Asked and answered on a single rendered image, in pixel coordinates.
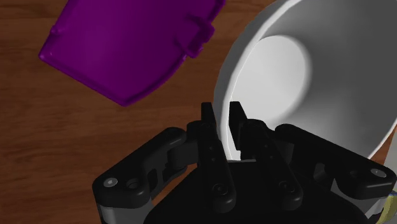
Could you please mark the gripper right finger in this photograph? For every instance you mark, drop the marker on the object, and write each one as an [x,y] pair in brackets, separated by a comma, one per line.
[313,155]

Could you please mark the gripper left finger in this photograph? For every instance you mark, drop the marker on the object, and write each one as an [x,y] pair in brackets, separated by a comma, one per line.
[161,161]

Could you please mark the white bowl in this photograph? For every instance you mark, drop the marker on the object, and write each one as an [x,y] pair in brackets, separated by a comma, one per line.
[325,77]

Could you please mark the purple flat case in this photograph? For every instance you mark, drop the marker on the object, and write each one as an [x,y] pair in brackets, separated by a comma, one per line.
[124,46]

